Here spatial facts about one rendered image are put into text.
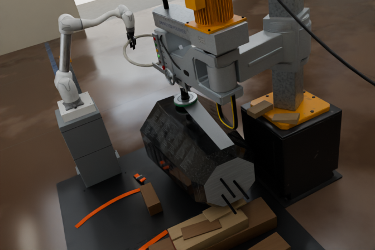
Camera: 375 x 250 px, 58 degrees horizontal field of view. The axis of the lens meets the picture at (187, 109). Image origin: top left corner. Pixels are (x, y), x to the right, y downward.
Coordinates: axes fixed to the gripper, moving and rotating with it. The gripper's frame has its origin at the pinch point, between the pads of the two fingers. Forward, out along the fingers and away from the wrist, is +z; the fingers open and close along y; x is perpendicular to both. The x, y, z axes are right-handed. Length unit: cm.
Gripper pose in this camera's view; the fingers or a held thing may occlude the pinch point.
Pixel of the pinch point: (132, 46)
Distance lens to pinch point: 368.1
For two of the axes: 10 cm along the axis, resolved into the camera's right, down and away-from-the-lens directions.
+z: -0.3, 6.3, 7.8
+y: 7.4, 5.4, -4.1
